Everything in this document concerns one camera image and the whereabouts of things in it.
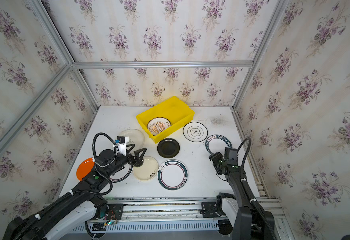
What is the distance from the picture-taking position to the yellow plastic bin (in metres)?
1.10

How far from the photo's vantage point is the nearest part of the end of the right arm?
0.62 meters

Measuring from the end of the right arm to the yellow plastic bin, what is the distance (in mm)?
367
